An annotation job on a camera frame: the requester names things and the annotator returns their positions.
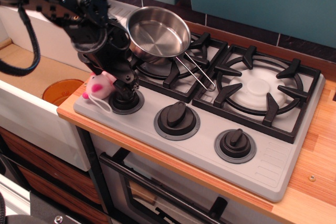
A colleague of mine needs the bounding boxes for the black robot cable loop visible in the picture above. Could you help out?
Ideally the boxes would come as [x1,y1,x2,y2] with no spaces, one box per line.
[0,5,41,77]

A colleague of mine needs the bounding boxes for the oven door with handle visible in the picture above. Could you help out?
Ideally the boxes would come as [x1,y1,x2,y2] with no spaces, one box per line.
[99,147,237,224]

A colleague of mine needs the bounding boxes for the black right burner grate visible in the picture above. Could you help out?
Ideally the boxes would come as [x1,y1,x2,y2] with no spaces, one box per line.
[192,45,325,144]

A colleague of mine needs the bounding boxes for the black left stove knob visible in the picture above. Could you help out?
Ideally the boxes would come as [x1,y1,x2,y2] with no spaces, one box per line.
[108,91,144,115]

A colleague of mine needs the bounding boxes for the wooden drawer cabinet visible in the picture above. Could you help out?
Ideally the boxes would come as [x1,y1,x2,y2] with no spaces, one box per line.
[1,129,111,223]

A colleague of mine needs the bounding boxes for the black stove knob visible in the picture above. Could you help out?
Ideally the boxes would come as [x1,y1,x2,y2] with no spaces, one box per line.
[108,91,144,115]
[214,129,257,164]
[154,101,201,141]

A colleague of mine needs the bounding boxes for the stainless steel pan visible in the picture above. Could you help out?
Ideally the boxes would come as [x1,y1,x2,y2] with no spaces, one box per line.
[126,6,216,92]

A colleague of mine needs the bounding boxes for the black braided cable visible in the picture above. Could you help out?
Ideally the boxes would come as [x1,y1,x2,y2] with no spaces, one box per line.
[0,192,6,222]

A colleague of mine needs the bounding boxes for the grey toy stove top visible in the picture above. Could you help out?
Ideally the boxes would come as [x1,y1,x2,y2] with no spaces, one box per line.
[73,33,325,201]

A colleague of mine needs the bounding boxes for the black middle stove knob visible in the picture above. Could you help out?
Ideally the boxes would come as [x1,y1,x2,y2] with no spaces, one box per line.
[154,101,201,141]

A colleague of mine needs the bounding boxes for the black left burner grate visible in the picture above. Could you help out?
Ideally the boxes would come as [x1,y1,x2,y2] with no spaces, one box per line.
[127,33,228,103]

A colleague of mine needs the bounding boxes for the orange sink drain plate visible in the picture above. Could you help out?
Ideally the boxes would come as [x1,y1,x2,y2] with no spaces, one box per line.
[42,79,83,106]

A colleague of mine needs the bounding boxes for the white toy sink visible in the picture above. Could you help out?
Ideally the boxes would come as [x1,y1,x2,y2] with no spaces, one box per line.
[1,6,91,172]

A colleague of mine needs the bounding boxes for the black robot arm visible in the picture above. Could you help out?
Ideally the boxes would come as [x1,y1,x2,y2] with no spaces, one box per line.
[1,0,139,104]

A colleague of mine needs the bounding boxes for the black burner grate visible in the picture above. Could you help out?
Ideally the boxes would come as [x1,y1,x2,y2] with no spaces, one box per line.
[192,45,325,144]
[127,33,228,103]

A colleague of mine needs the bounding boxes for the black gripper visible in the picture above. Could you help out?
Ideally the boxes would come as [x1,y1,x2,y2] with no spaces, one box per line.
[77,19,139,103]

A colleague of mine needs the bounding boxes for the pink stuffed pig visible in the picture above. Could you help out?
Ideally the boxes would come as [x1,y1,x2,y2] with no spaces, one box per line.
[82,71,117,113]

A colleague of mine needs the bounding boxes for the black right stove knob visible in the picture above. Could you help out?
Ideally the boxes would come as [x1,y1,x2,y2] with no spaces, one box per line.
[214,129,257,164]

